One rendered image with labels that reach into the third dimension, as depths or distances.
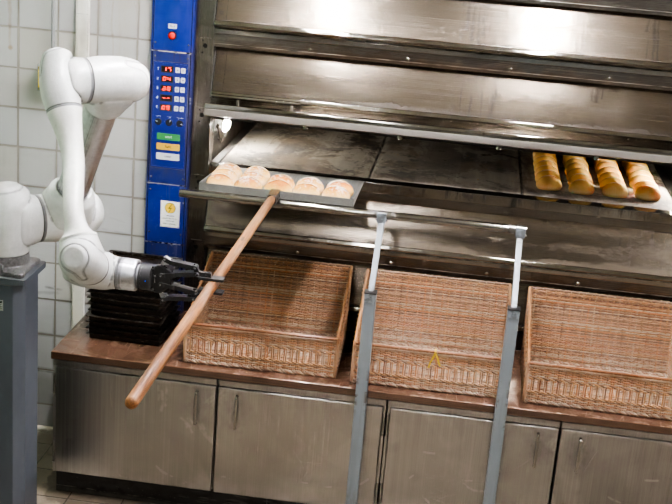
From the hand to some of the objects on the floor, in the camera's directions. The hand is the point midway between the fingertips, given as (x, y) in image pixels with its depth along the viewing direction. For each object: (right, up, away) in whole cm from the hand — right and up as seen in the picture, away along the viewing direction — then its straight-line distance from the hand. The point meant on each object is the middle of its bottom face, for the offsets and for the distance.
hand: (211, 284), depth 344 cm
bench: (+51, -87, +134) cm, 168 cm away
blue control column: (-27, -41, +258) cm, 263 cm away
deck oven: (+69, -52, +250) cm, 265 cm away
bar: (+31, -91, +116) cm, 150 cm away
